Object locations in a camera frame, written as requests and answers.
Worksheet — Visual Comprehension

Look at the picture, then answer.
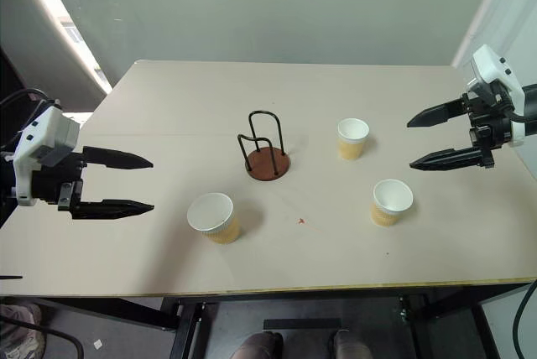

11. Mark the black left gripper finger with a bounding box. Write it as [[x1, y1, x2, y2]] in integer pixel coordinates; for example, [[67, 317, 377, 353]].
[[82, 145, 154, 171], [70, 198, 156, 221]]

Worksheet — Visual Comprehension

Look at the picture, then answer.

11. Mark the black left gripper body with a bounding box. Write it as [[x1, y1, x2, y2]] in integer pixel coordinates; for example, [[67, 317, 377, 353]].
[[29, 151, 88, 214]]

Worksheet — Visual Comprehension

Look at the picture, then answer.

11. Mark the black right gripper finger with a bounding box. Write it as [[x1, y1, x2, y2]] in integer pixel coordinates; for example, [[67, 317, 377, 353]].
[[408, 146, 484, 173], [406, 98, 467, 129]]

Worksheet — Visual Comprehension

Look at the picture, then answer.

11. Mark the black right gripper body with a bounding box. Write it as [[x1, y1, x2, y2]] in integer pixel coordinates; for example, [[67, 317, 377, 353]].
[[461, 91, 515, 168]]

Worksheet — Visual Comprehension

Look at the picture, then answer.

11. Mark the yellow ribbed paper cup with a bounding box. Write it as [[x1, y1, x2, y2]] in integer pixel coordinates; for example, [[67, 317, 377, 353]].
[[336, 117, 371, 161], [186, 192, 242, 245], [369, 178, 414, 228]]

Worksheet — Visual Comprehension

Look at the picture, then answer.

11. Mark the brown worn shoe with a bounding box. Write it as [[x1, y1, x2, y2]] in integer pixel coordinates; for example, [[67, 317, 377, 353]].
[[0, 296, 47, 359]]

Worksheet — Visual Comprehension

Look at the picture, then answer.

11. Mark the dark rounded shape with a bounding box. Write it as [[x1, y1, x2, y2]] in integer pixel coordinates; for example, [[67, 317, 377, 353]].
[[232, 330, 285, 359], [333, 329, 371, 359]]

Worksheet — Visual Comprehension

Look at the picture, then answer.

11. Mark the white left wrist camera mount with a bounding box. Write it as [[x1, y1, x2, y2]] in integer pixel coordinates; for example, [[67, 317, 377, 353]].
[[12, 105, 81, 208]]

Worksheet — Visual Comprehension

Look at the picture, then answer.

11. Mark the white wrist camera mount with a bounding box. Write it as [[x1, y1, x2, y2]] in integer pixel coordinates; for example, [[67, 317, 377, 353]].
[[12, 105, 81, 208], [466, 43, 525, 148]]

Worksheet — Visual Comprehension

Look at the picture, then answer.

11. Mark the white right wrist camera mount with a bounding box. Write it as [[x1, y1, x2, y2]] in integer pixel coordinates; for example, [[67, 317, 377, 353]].
[[466, 43, 525, 148]]

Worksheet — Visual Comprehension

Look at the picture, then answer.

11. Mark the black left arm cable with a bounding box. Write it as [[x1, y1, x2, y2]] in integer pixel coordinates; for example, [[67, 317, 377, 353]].
[[0, 88, 63, 112]]

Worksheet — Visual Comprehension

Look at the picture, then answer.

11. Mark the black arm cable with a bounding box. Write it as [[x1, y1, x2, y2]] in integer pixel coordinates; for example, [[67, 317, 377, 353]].
[[514, 278, 537, 359], [0, 88, 63, 112]]

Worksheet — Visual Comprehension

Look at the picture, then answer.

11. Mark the white wall panel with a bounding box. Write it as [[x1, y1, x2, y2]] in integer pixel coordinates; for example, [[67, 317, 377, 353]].
[[451, 0, 537, 83]]

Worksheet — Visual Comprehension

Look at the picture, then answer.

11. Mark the black metal table frame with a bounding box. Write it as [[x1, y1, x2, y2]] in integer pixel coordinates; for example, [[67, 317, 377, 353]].
[[0, 278, 537, 359]]

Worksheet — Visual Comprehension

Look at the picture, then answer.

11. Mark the black floor cable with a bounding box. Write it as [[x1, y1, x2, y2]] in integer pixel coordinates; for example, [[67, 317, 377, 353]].
[[0, 315, 84, 359]]

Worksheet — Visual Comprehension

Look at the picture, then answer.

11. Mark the white slanted window frame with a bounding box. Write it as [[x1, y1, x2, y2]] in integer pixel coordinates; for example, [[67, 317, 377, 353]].
[[16, 0, 114, 96]]

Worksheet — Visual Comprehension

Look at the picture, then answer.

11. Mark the black wire cup holder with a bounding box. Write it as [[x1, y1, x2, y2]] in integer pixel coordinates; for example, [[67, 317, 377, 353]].
[[237, 111, 292, 182]]

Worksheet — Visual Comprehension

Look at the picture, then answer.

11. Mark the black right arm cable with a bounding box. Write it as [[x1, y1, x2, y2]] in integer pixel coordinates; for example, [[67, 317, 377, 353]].
[[514, 278, 537, 359]]

